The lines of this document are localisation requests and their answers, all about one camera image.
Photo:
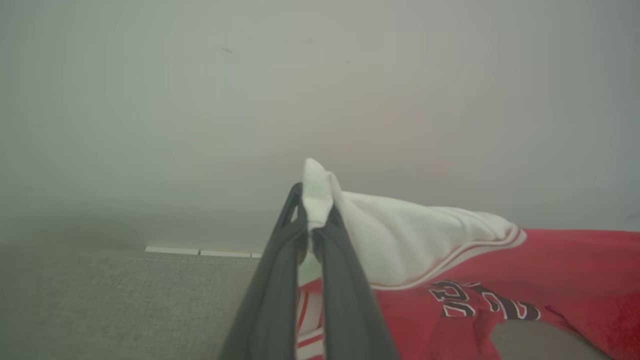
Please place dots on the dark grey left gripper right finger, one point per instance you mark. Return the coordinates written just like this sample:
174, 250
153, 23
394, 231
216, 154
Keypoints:
345, 310

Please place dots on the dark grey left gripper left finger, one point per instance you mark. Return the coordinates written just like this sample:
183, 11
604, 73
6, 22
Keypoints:
272, 300

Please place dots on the white baseboard strip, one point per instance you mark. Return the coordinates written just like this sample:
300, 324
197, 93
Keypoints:
200, 251

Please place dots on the grey fabric sofa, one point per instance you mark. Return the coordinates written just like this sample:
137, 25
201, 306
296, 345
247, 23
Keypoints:
100, 310

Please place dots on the red and white jersey garment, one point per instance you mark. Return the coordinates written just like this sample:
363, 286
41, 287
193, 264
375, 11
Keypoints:
550, 270

